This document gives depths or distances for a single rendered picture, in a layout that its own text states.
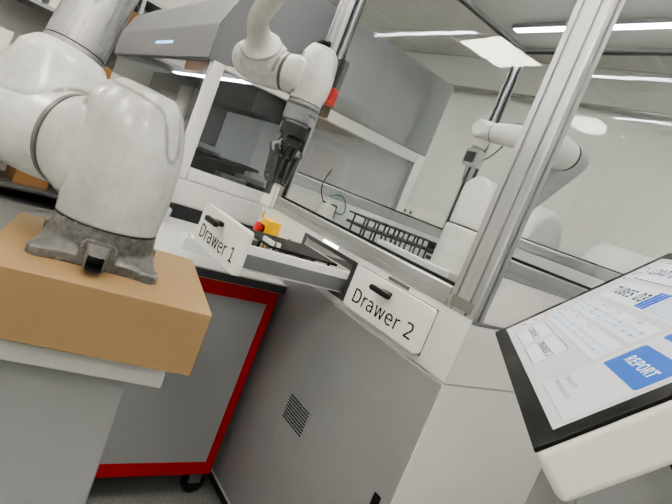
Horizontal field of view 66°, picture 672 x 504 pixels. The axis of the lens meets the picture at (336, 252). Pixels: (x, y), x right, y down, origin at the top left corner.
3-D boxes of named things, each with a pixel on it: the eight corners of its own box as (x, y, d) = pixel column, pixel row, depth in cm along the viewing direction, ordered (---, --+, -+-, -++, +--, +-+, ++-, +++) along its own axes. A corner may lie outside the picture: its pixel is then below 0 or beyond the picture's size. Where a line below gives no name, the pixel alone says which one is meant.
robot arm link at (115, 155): (110, 239, 72) (160, 87, 69) (16, 193, 77) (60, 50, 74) (178, 240, 87) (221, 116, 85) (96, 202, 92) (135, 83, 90)
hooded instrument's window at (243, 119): (170, 173, 200) (209, 60, 195) (95, 121, 341) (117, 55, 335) (380, 243, 269) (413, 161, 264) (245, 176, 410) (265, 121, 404)
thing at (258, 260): (238, 269, 121) (247, 245, 121) (202, 237, 142) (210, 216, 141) (363, 298, 145) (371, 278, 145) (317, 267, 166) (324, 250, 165)
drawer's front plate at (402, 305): (413, 354, 114) (433, 309, 112) (342, 303, 136) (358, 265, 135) (419, 355, 115) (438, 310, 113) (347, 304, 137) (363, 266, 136)
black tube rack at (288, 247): (260, 269, 129) (269, 245, 128) (234, 247, 143) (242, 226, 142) (329, 285, 143) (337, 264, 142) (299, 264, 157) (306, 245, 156)
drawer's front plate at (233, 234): (232, 275, 119) (248, 231, 118) (192, 239, 142) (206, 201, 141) (238, 277, 120) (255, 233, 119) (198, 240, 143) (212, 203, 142)
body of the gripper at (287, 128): (298, 122, 133) (286, 156, 134) (315, 132, 140) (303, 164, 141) (277, 115, 137) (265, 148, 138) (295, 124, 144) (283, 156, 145)
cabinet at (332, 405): (307, 703, 116) (447, 386, 107) (176, 433, 197) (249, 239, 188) (533, 617, 174) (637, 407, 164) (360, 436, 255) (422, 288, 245)
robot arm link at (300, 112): (326, 113, 140) (318, 134, 140) (300, 105, 144) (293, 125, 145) (308, 102, 132) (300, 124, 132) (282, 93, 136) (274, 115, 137)
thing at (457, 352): (444, 383, 108) (471, 320, 106) (249, 240, 188) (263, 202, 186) (633, 405, 165) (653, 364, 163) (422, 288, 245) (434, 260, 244)
